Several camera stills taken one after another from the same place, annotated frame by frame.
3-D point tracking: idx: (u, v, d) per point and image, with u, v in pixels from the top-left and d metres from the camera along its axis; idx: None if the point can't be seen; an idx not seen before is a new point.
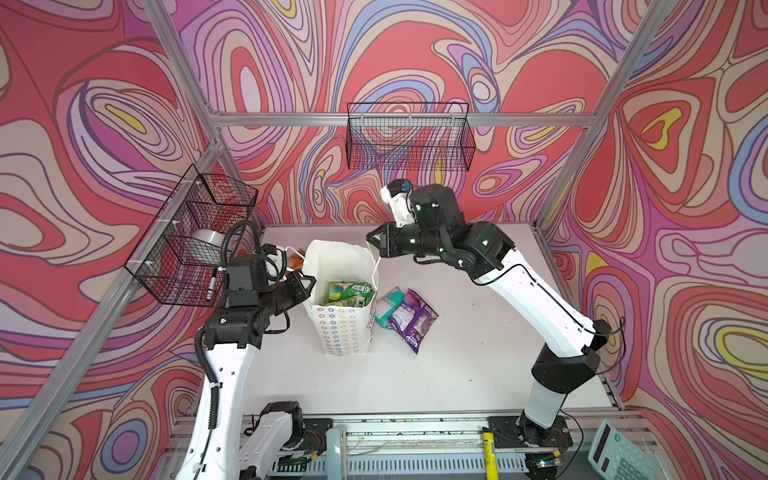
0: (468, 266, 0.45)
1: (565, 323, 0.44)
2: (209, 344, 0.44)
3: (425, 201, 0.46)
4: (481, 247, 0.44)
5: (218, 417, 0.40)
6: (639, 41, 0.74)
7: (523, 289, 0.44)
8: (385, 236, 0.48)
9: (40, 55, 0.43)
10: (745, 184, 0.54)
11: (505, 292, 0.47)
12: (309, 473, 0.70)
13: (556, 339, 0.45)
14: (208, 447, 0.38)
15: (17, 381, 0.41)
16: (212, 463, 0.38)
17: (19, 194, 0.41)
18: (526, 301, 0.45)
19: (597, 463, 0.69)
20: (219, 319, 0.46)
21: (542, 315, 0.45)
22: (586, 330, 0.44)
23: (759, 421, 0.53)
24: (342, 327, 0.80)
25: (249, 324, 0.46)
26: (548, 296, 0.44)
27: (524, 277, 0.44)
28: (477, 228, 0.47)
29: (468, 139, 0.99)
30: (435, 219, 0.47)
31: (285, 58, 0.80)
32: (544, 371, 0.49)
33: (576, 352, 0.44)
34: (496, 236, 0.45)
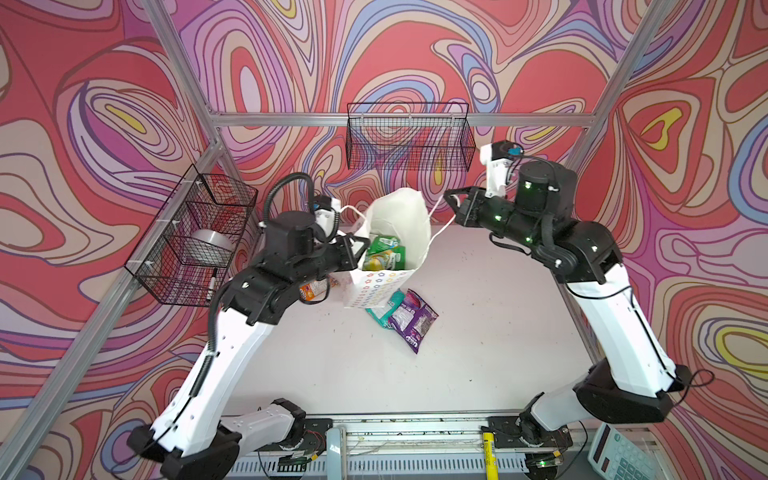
0: (563, 270, 0.39)
1: (648, 360, 0.38)
2: (226, 300, 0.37)
3: (540, 182, 0.38)
4: (587, 253, 0.37)
5: (201, 387, 0.38)
6: (638, 41, 0.75)
7: (618, 312, 0.38)
8: (469, 202, 0.51)
9: (40, 54, 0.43)
10: (744, 185, 0.54)
11: (591, 304, 0.40)
12: (309, 473, 0.70)
13: (625, 370, 0.41)
14: (184, 412, 0.38)
15: (17, 381, 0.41)
16: (183, 426, 0.37)
17: (20, 194, 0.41)
18: (615, 324, 0.39)
19: (596, 463, 0.69)
20: (241, 283, 0.42)
21: (624, 341, 0.39)
22: (666, 375, 0.39)
23: (759, 422, 0.53)
24: (384, 286, 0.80)
25: (266, 298, 0.41)
26: (639, 325, 0.38)
27: (623, 299, 0.38)
28: (585, 231, 0.40)
29: (468, 139, 0.99)
30: (541, 205, 0.40)
31: (285, 58, 0.80)
32: (594, 395, 0.45)
33: (650, 393, 0.39)
34: (606, 243, 0.38)
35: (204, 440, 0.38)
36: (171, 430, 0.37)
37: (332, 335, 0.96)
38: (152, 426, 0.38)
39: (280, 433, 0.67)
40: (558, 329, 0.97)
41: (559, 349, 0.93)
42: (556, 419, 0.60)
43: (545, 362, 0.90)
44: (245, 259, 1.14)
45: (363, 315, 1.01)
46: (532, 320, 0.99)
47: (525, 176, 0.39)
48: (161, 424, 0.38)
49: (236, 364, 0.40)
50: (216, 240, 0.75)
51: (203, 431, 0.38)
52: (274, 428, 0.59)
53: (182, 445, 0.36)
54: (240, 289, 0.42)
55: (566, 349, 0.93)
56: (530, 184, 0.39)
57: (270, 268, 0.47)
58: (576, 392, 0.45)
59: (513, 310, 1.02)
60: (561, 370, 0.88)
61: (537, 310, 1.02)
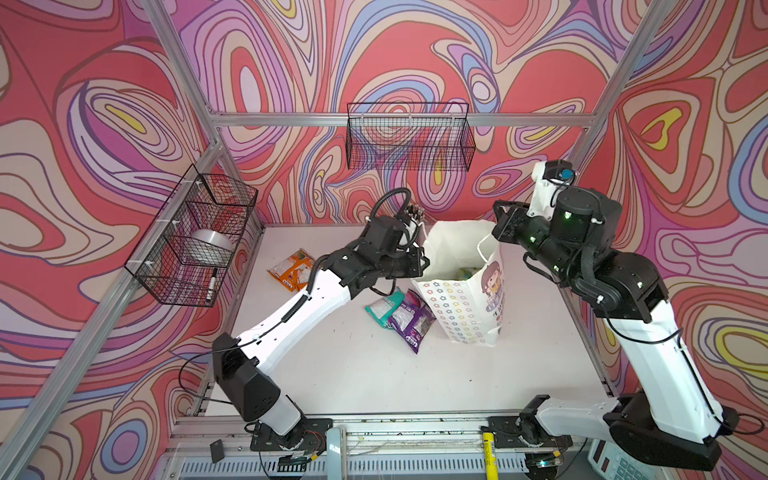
0: (604, 306, 0.37)
1: (695, 405, 0.36)
2: (324, 267, 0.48)
3: (582, 212, 0.36)
4: (633, 290, 0.35)
5: (290, 317, 0.46)
6: (638, 41, 0.75)
7: (666, 357, 0.36)
8: (507, 218, 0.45)
9: (39, 54, 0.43)
10: (745, 185, 0.54)
11: (636, 344, 0.38)
12: (309, 473, 0.70)
13: (671, 413, 0.38)
14: (269, 333, 0.44)
15: (18, 381, 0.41)
16: (265, 344, 0.43)
17: (19, 194, 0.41)
18: (663, 371, 0.37)
19: (596, 463, 0.69)
20: (341, 256, 0.53)
21: (671, 386, 0.37)
22: (715, 418, 0.37)
23: (759, 421, 0.53)
24: (454, 303, 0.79)
25: (356, 272, 0.50)
26: (688, 369, 0.36)
27: (671, 343, 0.36)
28: (629, 263, 0.38)
29: (468, 139, 0.99)
30: (582, 234, 0.37)
31: (285, 58, 0.80)
32: (631, 433, 0.43)
33: (696, 438, 0.37)
34: (652, 278, 0.36)
35: (270, 366, 0.44)
36: (254, 344, 0.43)
37: (332, 335, 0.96)
38: (240, 336, 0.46)
39: (286, 425, 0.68)
40: (558, 328, 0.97)
41: (559, 349, 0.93)
42: (564, 429, 0.60)
43: (545, 362, 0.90)
44: (246, 260, 1.17)
45: (363, 314, 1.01)
46: (532, 320, 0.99)
47: (566, 206, 0.37)
48: (247, 336, 0.44)
49: (320, 309, 0.48)
50: (216, 240, 0.75)
51: (273, 357, 0.44)
52: (287, 413, 0.61)
53: (260, 356, 0.42)
54: (338, 260, 0.52)
55: (566, 349, 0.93)
56: (570, 214, 0.37)
57: (363, 252, 0.56)
58: (614, 427, 0.47)
59: (513, 310, 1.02)
60: (561, 370, 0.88)
61: (537, 310, 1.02)
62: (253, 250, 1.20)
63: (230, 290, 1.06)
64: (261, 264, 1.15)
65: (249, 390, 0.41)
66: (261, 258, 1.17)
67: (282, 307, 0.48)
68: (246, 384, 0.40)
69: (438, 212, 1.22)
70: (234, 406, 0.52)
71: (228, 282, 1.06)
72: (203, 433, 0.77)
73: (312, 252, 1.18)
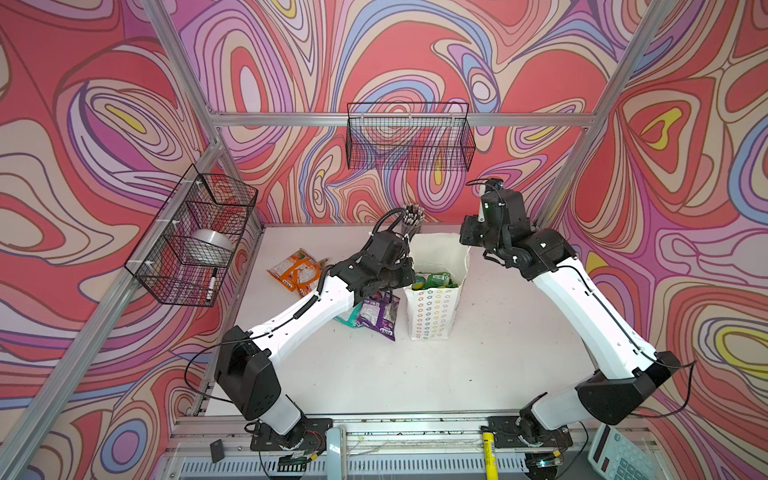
0: (522, 265, 0.48)
1: (617, 340, 0.42)
2: (331, 274, 0.55)
3: (492, 201, 0.52)
4: (538, 249, 0.47)
5: (303, 313, 0.49)
6: (638, 41, 0.75)
7: (575, 295, 0.45)
8: (466, 225, 0.63)
9: (40, 54, 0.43)
10: (745, 184, 0.54)
11: (557, 293, 0.47)
12: (309, 473, 0.70)
13: (604, 356, 0.44)
14: (282, 327, 0.47)
15: (18, 381, 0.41)
16: (277, 338, 0.45)
17: (19, 194, 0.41)
18: (578, 309, 0.45)
19: (596, 463, 0.69)
20: (347, 265, 0.57)
21: (591, 324, 0.44)
22: (644, 356, 0.41)
23: (758, 421, 0.53)
24: (436, 308, 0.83)
25: (362, 280, 0.55)
26: (603, 309, 0.44)
27: (579, 284, 0.45)
28: (539, 234, 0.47)
29: (468, 139, 0.99)
30: (501, 218, 0.52)
31: (284, 57, 0.80)
32: (590, 392, 0.46)
33: (625, 374, 0.41)
34: (556, 242, 0.48)
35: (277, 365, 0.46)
36: (265, 337, 0.45)
37: (332, 334, 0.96)
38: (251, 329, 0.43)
39: (288, 423, 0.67)
40: (558, 328, 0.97)
41: (559, 349, 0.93)
42: (557, 420, 0.60)
43: (545, 362, 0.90)
44: (246, 259, 1.17)
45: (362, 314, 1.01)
46: (532, 320, 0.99)
47: (481, 200, 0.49)
48: (258, 330, 0.46)
49: (329, 311, 0.52)
50: (216, 240, 0.75)
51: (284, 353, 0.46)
52: (289, 411, 0.61)
53: (271, 347, 0.44)
54: (344, 268, 0.57)
55: (566, 349, 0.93)
56: (486, 204, 0.53)
57: (365, 263, 0.61)
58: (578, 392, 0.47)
59: (513, 310, 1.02)
60: (560, 370, 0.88)
61: (537, 310, 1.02)
62: (253, 250, 1.20)
63: (230, 290, 1.06)
64: (261, 264, 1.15)
65: (259, 382, 0.42)
66: (261, 257, 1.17)
67: (292, 306, 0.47)
68: (257, 375, 0.41)
69: (438, 212, 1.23)
70: (235, 403, 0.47)
71: (228, 282, 1.06)
72: (203, 433, 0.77)
73: (312, 251, 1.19)
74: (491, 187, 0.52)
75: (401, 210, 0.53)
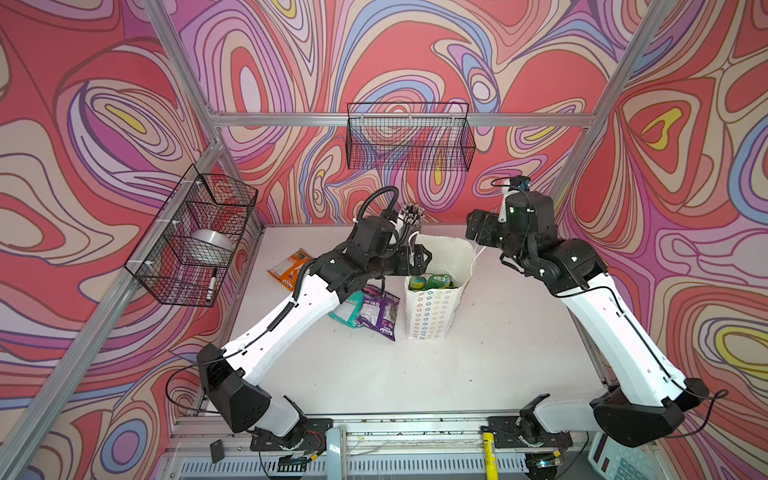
0: (548, 279, 0.44)
1: (648, 366, 0.39)
2: (310, 272, 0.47)
3: (519, 206, 0.46)
4: (570, 265, 0.43)
5: (277, 326, 0.44)
6: (639, 40, 0.74)
7: (606, 316, 0.41)
8: (483, 225, 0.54)
9: (40, 54, 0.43)
10: (745, 184, 0.54)
11: (586, 311, 0.43)
12: (309, 473, 0.70)
13: (632, 381, 0.41)
14: (255, 343, 0.43)
15: (18, 381, 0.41)
16: (251, 354, 0.42)
17: (19, 194, 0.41)
18: (610, 331, 0.41)
19: (597, 463, 0.69)
20: (329, 260, 0.51)
21: (621, 348, 0.41)
22: (673, 384, 0.39)
23: (759, 421, 0.53)
24: (435, 308, 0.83)
25: (345, 276, 0.49)
26: (634, 332, 0.41)
27: (609, 304, 0.41)
28: (568, 247, 0.45)
29: (468, 139, 0.99)
30: (525, 224, 0.47)
31: (285, 58, 0.80)
32: (609, 413, 0.45)
33: (653, 402, 0.39)
34: (587, 257, 0.44)
35: (257, 376, 0.43)
36: (239, 354, 0.42)
37: (332, 334, 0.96)
38: (225, 346, 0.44)
39: (286, 424, 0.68)
40: (558, 328, 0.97)
41: (559, 349, 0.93)
42: (560, 425, 0.60)
43: (546, 362, 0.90)
44: (246, 259, 1.17)
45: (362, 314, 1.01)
46: (532, 320, 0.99)
47: (507, 203, 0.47)
48: (232, 346, 0.43)
49: (308, 315, 0.47)
50: (216, 240, 0.75)
51: (261, 367, 0.43)
52: (286, 415, 0.61)
53: (245, 366, 0.41)
54: (326, 264, 0.50)
55: (566, 349, 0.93)
56: (512, 208, 0.48)
57: (351, 255, 0.54)
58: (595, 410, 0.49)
59: (513, 310, 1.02)
60: (560, 370, 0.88)
61: (537, 310, 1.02)
62: (253, 250, 1.20)
63: (230, 289, 1.06)
64: (261, 264, 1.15)
65: (236, 402, 0.40)
66: (261, 257, 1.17)
67: (268, 315, 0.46)
68: (231, 395, 0.39)
69: (438, 212, 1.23)
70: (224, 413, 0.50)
71: (227, 282, 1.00)
72: (203, 433, 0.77)
73: (312, 251, 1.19)
74: (516, 185, 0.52)
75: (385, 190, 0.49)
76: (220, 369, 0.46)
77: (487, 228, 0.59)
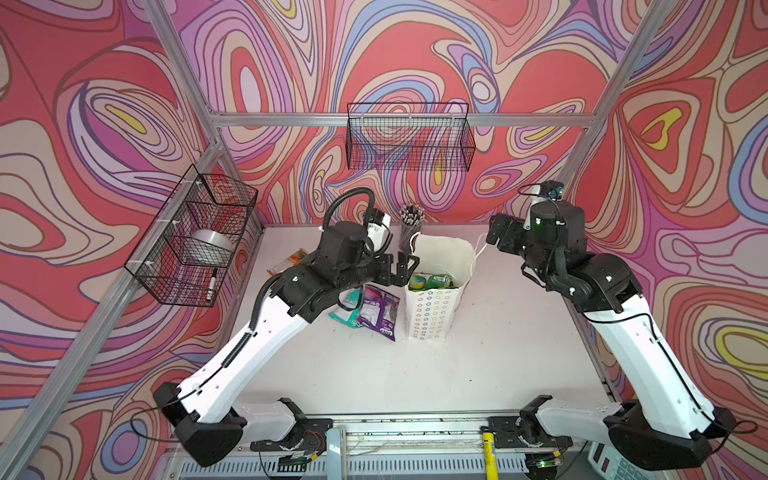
0: (579, 298, 0.41)
1: (679, 397, 0.37)
2: (272, 294, 0.45)
3: (548, 218, 0.43)
4: (603, 285, 0.39)
5: (229, 364, 0.40)
6: (639, 40, 0.74)
7: (640, 343, 0.39)
8: (508, 232, 0.56)
9: (40, 54, 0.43)
10: (745, 184, 0.54)
11: (617, 337, 0.41)
12: (309, 473, 0.70)
13: (660, 410, 0.39)
14: (210, 382, 0.40)
15: (18, 381, 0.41)
16: (205, 393, 0.39)
17: (19, 194, 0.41)
18: (645, 361, 0.39)
19: (596, 463, 0.69)
20: (291, 278, 0.45)
21: (655, 380, 0.38)
22: (702, 415, 0.37)
23: (758, 421, 0.53)
24: (435, 308, 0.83)
25: (307, 298, 0.43)
26: (665, 360, 0.38)
27: (643, 330, 0.39)
28: (600, 263, 0.42)
29: (468, 139, 0.99)
30: (553, 237, 0.44)
31: (285, 58, 0.80)
32: (626, 435, 0.43)
33: (683, 433, 0.37)
34: (621, 276, 0.40)
35: (218, 412, 0.40)
36: (195, 393, 0.39)
37: (332, 334, 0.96)
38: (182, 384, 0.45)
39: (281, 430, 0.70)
40: (558, 329, 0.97)
41: (559, 349, 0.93)
42: (561, 429, 0.60)
43: (545, 362, 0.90)
44: (246, 259, 1.17)
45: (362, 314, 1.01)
46: (532, 320, 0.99)
47: (536, 212, 0.44)
48: (189, 384, 0.40)
49: (263, 350, 0.42)
50: (216, 240, 0.75)
51: (220, 404, 0.40)
52: (275, 425, 0.59)
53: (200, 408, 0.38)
54: (286, 283, 0.45)
55: (566, 349, 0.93)
56: (540, 219, 0.44)
57: (318, 270, 0.49)
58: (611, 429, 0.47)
59: (513, 309, 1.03)
60: (560, 370, 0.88)
61: (537, 310, 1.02)
62: (253, 250, 1.20)
63: (230, 290, 1.06)
64: (261, 264, 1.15)
65: (192, 445, 0.37)
66: (261, 257, 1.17)
67: (223, 350, 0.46)
68: (186, 440, 0.36)
69: (438, 212, 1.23)
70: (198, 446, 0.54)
71: (227, 282, 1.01)
72: None
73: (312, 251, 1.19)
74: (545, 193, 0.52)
75: (348, 196, 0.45)
76: (179, 406, 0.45)
77: (510, 235, 0.56)
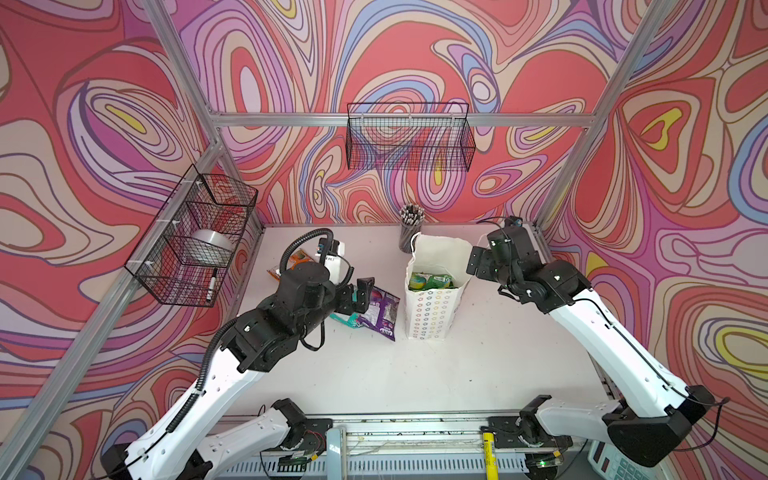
0: (536, 298, 0.48)
1: (645, 375, 0.41)
2: (222, 347, 0.42)
3: (498, 237, 0.53)
4: (552, 283, 0.47)
5: (176, 427, 0.39)
6: (639, 39, 0.74)
7: (595, 328, 0.44)
8: (481, 260, 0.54)
9: (39, 54, 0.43)
10: (745, 184, 0.54)
11: (577, 327, 0.46)
12: (309, 473, 0.70)
13: (635, 392, 0.41)
14: (156, 447, 0.38)
15: (18, 381, 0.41)
16: (152, 459, 0.38)
17: (19, 194, 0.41)
18: (602, 343, 0.43)
19: (596, 463, 0.69)
20: (244, 327, 0.43)
21: (616, 359, 0.42)
22: (675, 392, 0.40)
23: (759, 421, 0.53)
24: (435, 308, 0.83)
25: (260, 352, 0.41)
26: (625, 342, 0.43)
27: (596, 316, 0.44)
28: (551, 266, 0.50)
29: (468, 139, 0.99)
30: (509, 254, 0.53)
31: (285, 58, 0.80)
32: (622, 431, 0.44)
33: (658, 411, 0.39)
34: (570, 275, 0.48)
35: (169, 473, 0.39)
36: (141, 459, 0.38)
37: (331, 334, 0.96)
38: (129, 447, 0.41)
39: (277, 439, 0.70)
40: (558, 329, 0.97)
41: (559, 349, 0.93)
42: (561, 429, 0.60)
43: (545, 362, 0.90)
44: (245, 260, 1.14)
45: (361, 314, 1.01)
46: (532, 320, 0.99)
47: (487, 237, 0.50)
48: (135, 450, 0.39)
49: (211, 408, 0.40)
50: (216, 240, 0.75)
51: (170, 466, 0.38)
52: (262, 441, 0.58)
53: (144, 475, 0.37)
54: (239, 335, 0.43)
55: (566, 349, 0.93)
56: (493, 241, 0.54)
57: (276, 315, 0.47)
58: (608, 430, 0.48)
59: (513, 309, 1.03)
60: (560, 370, 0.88)
61: (537, 310, 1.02)
62: (253, 250, 1.20)
63: (230, 290, 1.06)
64: (261, 264, 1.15)
65: None
66: (261, 257, 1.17)
67: (169, 413, 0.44)
68: None
69: (438, 212, 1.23)
70: None
71: (227, 282, 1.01)
72: None
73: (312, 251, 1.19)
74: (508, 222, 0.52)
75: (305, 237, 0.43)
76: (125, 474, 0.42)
77: (486, 262, 0.65)
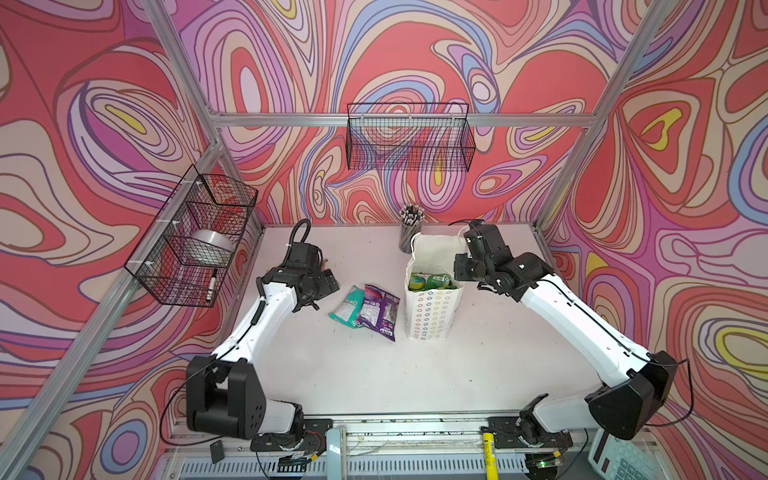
0: (506, 287, 0.53)
1: (606, 344, 0.44)
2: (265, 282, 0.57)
3: (473, 235, 0.59)
4: (518, 271, 0.52)
5: (258, 321, 0.50)
6: (639, 40, 0.74)
7: (558, 306, 0.48)
8: (458, 261, 0.70)
9: (40, 54, 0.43)
10: (745, 185, 0.54)
11: (544, 308, 0.50)
12: (309, 473, 0.70)
13: (602, 363, 0.44)
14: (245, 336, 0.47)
15: (18, 381, 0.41)
16: (243, 347, 0.45)
17: (19, 194, 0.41)
18: (566, 320, 0.47)
19: (596, 463, 0.69)
20: (276, 271, 0.61)
21: (581, 333, 0.46)
22: (636, 357, 0.42)
23: (759, 422, 0.53)
24: (434, 308, 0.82)
25: (296, 276, 0.60)
26: (587, 317, 0.46)
27: (559, 295, 0.49)
28: (518, 257, 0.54)
29: (468, 139, 0.99)
30: (483, 249, 0.59)
31: (285, 58, 0.80)
32: (599, 406, 0.46)
33: (621, 375, 0.42)
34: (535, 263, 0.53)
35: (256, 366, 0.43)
36: (234, 349, 0.45)
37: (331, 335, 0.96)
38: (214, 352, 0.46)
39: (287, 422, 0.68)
40: None
41: (560, 349, 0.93)
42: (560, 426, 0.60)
43: (546, 362, 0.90)
44: (245, 260, 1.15)
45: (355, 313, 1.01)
46: (532, 320, 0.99)
47: (464, 236, 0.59)
48: (223, 348, 0.45)
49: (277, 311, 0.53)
50: (216, 240, 0.75)
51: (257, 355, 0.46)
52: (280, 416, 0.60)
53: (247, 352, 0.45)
54: (274, 273, 0.60)
55: (566, 350, 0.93)
56: (469, 238, 0.60)
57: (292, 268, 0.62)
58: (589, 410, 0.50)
59: (513, 310, 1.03)
60: (560, 371, 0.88)
61: None
62: (253, 250, 1.20)
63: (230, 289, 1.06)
64: (261, 264, 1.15)
65: (246, 390, 0.42)
66: (261, 258, 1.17)
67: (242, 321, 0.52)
68: (242, 381, 0.42)
69: (438, 212, 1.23)
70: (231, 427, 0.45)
71: (227, 282, 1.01)
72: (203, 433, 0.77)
73: None
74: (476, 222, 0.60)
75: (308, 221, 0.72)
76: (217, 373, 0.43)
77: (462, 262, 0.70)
